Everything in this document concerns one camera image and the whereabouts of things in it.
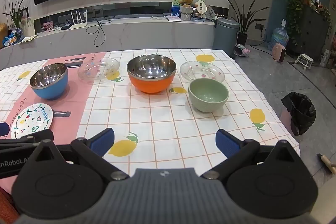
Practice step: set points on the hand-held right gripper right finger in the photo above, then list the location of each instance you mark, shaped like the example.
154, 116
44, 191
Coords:
227, 144

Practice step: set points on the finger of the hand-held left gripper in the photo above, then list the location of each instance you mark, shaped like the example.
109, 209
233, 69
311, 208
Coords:
4, 130
26, 140

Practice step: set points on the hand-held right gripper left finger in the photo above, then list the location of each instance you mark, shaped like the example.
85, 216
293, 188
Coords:
103, 141

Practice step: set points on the white painted plate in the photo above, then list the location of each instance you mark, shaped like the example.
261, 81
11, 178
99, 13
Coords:
29, 119

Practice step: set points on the green bowl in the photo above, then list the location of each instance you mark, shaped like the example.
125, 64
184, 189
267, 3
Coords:
207, 103

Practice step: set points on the blue steel bowl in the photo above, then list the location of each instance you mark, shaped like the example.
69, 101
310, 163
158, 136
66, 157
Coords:
52, 90

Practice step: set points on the floral glass plate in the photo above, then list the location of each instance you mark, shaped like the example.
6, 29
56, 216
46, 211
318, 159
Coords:
199, 70
97, 70

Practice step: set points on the orange steel bowl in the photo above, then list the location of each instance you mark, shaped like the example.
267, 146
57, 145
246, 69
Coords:
152, 85

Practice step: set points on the pink placemat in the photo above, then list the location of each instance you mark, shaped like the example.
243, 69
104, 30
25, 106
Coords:
76, 98

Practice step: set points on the blue snack bag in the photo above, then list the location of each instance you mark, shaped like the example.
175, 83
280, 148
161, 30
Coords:
10, 39

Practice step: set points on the patterned slippers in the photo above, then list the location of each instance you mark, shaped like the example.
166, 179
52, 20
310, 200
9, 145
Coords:
241, 50

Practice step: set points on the papers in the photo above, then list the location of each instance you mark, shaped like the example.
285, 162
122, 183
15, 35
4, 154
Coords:
29, 39

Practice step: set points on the potted plant in blue vase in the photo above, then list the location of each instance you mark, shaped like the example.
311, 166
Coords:
19, 33

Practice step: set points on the gold vase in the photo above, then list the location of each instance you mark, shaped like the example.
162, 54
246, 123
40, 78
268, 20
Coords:
2, 32

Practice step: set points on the pink heater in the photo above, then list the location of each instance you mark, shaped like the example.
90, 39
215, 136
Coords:
278, 53

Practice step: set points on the long leaf potted plant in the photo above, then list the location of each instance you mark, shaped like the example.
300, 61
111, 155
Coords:
242, 39

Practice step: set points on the grey trash can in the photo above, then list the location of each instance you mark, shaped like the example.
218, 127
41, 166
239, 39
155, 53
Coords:
225, 37

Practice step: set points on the pink photo card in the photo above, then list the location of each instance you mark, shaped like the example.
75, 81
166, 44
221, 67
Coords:
47, 26

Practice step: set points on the white stool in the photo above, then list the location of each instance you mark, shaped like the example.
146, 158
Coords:
305, 58

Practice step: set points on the marble tv console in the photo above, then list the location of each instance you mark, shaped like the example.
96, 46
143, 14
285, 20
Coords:
144, 32

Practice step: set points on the white router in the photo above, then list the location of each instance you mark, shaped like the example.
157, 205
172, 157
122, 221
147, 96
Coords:
78, 26

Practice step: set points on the water bottle with pump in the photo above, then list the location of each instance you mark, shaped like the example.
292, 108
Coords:
279, 37

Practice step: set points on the patterned display plate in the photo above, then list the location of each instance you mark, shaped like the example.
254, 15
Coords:
210, 12

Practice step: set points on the pink book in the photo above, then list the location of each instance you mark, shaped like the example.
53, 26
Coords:
173, 18

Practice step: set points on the dark cabinet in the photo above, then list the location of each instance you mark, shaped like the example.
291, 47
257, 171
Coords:
312, 35

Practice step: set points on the round hand fan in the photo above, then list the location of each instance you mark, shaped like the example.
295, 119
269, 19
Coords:
200, 6

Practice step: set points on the teddy bear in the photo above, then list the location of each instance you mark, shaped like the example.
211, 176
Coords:
187, 2

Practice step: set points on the green picture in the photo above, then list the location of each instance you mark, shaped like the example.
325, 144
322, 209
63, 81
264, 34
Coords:
176, 3

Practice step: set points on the climbing green plant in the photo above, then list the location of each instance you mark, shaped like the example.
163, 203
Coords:
296, 1

